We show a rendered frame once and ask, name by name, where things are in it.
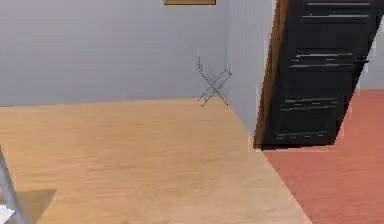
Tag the black room door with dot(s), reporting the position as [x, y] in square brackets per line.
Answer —
[316, 83]

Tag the brown framed wall picture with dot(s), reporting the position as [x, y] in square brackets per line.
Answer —
[189, 2]

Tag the grey metal furniture leg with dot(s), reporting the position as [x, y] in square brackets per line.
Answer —
[11, 196]

